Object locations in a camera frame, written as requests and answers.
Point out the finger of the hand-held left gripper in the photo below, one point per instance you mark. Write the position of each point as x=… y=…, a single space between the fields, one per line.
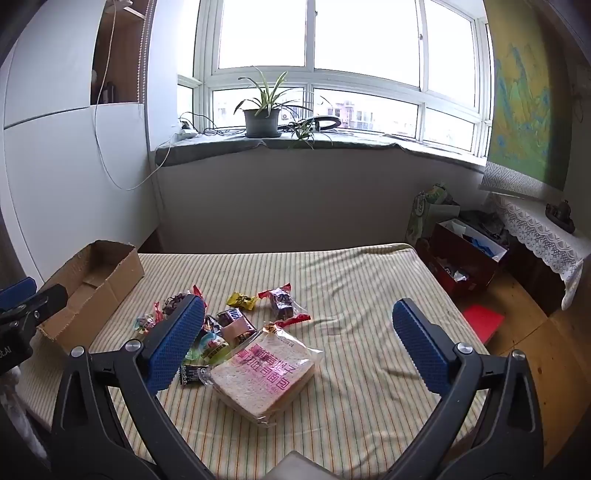
x=44 y=302
x=16 y=290

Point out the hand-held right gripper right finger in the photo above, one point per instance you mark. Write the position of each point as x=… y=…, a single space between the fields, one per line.
x=420 y=346

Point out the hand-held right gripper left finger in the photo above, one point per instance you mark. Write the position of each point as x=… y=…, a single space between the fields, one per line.
x=178 y=346

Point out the green candy packet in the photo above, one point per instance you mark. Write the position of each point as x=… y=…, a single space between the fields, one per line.
x=194 y=356

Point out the black snack packet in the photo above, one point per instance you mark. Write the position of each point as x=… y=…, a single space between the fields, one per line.
x=194 y=374

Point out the colourful candy packet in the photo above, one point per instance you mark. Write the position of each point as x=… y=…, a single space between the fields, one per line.
x=212 y=344
x=145 y=323

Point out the clear red-ended cake packet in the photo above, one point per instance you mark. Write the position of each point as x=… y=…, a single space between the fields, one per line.
x=282 y=304
x=173 y=302

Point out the brown chocolate bar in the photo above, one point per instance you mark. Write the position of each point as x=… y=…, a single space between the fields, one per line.
x=229 y=316

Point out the cardboard box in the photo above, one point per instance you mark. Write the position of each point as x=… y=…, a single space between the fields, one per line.
x=104 y=297

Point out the pink snack packet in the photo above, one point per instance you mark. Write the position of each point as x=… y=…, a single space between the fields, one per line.
x=238 y=330

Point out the yellow candy packet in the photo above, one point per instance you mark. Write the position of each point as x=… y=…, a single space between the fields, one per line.
x=241 y=301

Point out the sliced bread packet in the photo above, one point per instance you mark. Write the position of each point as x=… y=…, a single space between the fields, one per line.
x=263 y=374

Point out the red box lid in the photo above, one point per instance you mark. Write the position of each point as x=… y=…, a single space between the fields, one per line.
x=482 y=323

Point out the red box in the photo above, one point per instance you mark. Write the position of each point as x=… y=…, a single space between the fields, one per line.
x=475 y=272

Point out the green gift bag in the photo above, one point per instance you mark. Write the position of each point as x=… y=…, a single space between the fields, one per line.
x=422 y=217

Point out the dark wooden table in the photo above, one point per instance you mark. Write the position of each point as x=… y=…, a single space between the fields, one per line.
x=535 y=277

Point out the white cabinet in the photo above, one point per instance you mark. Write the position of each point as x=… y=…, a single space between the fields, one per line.
x=55 y=161

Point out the dark cloth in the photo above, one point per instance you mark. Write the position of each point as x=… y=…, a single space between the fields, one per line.
x=485 y=226

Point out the white lace tablecloth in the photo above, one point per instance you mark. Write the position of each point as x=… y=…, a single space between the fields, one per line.
x=540 y=235

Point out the dark figurine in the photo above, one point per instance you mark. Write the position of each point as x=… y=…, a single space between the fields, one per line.
x=561 y=219

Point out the white power strip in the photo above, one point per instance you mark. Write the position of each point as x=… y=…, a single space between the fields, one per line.
x=187 y=133

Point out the potted spider plant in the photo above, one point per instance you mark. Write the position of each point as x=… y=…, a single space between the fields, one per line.
x=262 y=122

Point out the small trailing plant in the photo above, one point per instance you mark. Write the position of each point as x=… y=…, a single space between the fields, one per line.
x=304 y=131

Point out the wooden shelf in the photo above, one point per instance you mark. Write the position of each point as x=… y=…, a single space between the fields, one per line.
x=124 y=55

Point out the window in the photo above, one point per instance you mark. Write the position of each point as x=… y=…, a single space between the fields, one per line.
x=369 y=78

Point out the landscape wall poster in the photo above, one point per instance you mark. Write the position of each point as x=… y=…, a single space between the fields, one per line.
x=521 y=115

